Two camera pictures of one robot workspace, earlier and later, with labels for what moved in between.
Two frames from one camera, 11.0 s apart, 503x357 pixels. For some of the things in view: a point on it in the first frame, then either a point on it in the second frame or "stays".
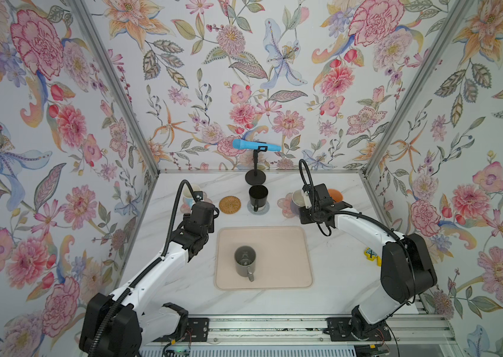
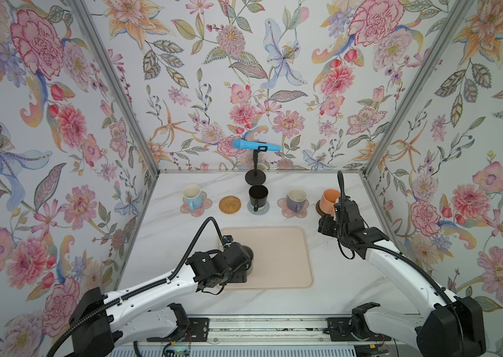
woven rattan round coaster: (230, 204) stays
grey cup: (245, 261) stays
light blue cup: (188, 198) stays
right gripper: (303, 217) → (324, 224)
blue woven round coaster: (258, 213) stays
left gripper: (212, 223) → (242, 276)
